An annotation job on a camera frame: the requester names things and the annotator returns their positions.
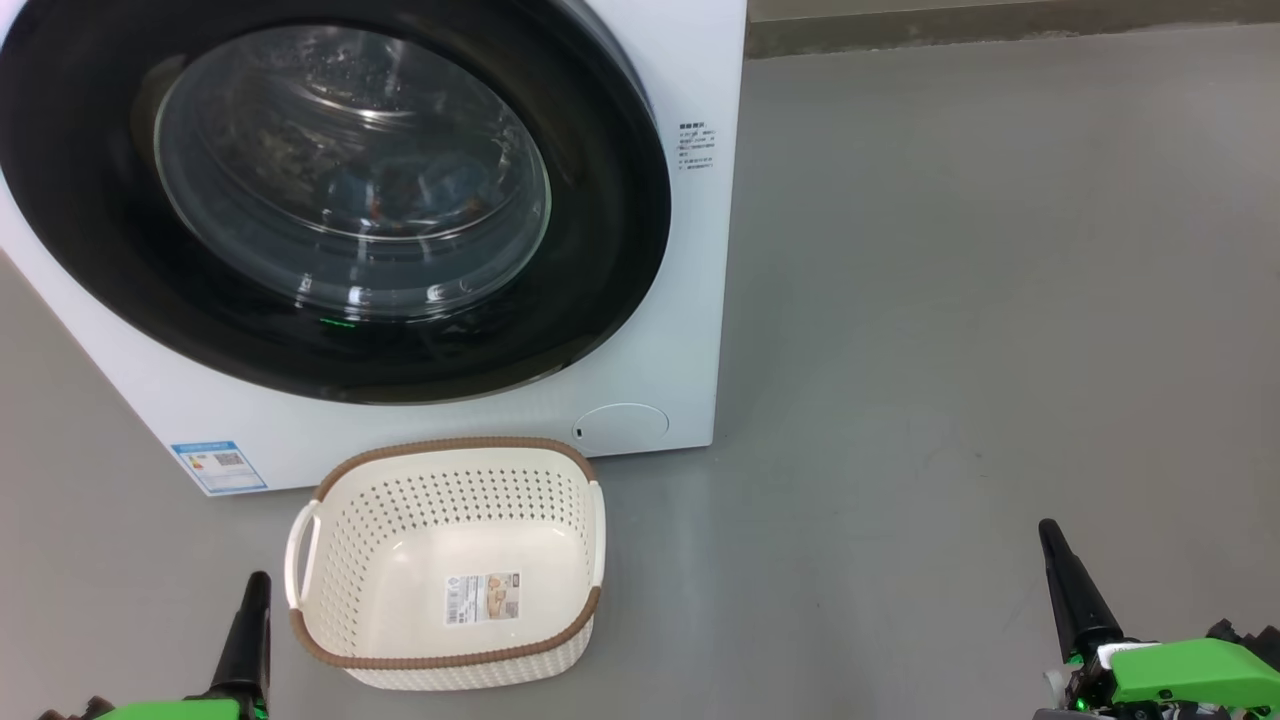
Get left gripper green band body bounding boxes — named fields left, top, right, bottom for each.
left=95, top=698, right=269, bottom=720

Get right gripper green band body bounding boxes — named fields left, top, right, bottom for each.
left=1065, top=636, right=1280, bottom=715

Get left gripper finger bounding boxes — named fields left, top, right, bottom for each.
left=208, top=572, right=273, bottom=706

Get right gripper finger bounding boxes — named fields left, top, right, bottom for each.
left=1037, top=518, right=1126, bottom=663

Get black-rimmed glass washer door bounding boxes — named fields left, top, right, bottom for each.
left=0, top=0, right=673, bottom=406

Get cream perforated laundry basket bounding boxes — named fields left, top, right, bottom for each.
left=284, top=436, right=607, bottom=693

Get white front-load washing machine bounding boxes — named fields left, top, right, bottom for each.
left=0, top=0, right=749, bottom=498

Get blue energy label sticker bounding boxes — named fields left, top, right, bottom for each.
left=170, top=440, right=269, bottom=497

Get round filter cover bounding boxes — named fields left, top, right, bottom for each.
left=572, top=403, right=671, bottom=453

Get printed text label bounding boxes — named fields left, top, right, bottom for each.
left=678, top=122, right=717, bottom=171

